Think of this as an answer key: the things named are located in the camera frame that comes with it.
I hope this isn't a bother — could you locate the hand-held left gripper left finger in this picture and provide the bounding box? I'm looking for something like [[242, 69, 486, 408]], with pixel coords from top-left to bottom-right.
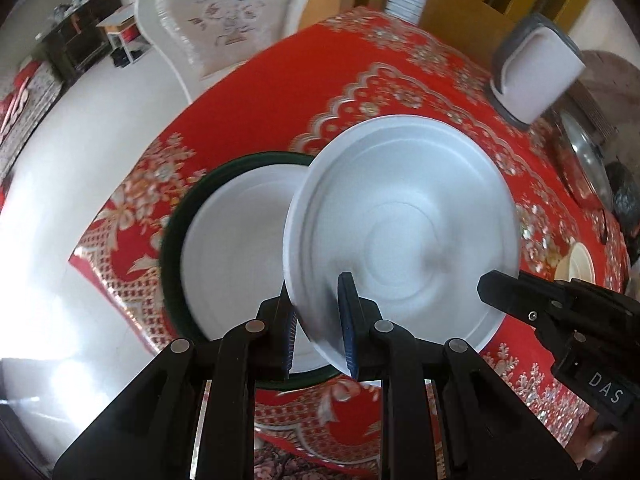
[[52, 280, 301, 480]]

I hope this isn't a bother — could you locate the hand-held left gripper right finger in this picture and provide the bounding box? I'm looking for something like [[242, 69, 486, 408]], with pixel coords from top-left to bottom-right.
[[337, 272, 586, 480]]

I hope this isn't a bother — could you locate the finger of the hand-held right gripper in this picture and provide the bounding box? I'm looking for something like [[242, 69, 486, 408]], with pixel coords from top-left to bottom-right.
[[476, 269, 577, 334]]

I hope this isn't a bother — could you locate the white plate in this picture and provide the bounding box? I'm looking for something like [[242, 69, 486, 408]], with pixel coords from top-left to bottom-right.
[[282, 115, 521, 377], [180, 165, 335, 376]]

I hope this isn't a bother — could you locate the dark green plate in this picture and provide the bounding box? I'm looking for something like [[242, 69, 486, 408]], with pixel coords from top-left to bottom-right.
[[160, 151, 352, 392]]

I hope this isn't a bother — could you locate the person's right hand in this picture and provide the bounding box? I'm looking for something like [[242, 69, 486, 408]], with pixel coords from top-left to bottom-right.
[[575, 407, 623, 468]]

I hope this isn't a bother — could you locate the cream plate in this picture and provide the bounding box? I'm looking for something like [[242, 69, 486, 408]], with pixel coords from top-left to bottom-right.
[[555, 241, 596, 283]]

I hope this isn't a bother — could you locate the metal pot lid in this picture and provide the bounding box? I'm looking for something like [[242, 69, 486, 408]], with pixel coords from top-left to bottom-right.
[[555, 107, 615, 211]]

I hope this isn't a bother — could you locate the red floral tablecloth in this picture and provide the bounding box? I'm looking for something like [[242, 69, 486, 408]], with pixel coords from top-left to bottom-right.
[[67, 5, 631, 480]]

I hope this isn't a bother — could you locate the flat cardboard sheet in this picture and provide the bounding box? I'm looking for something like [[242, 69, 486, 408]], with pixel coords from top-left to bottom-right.
[[417, 0, 511, 61]]

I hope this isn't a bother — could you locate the white ornate chair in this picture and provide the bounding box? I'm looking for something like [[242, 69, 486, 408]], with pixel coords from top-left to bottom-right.
[[135, 0, 316, 103]]

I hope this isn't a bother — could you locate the small white table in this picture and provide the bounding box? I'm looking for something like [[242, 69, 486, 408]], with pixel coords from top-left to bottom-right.
[[95, 2, 151, 66]]

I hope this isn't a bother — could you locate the red patterned rug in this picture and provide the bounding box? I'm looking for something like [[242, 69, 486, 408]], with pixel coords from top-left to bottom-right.
[[0, 60, 63, 176]]

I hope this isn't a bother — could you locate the dark wooden cabinet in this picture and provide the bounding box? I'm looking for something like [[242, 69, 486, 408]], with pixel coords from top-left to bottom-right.
[[37, 0, 121, 78]]

